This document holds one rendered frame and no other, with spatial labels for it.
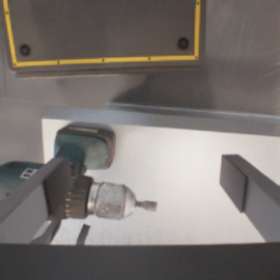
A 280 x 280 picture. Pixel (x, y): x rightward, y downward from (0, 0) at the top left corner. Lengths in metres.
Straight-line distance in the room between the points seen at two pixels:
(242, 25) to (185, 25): 0.47
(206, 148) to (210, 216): 0.18
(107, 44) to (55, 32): 0.18
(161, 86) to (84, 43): 0.46
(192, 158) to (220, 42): 0.78
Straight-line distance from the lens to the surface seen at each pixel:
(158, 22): 0.77
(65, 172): 0.16
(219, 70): 1.13
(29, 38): 0.86
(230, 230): 0.58
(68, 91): 1.14
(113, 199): 0.24
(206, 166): 0.47
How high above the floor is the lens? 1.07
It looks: 74 degrees down
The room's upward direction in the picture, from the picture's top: 175 degrees counter-clockwise
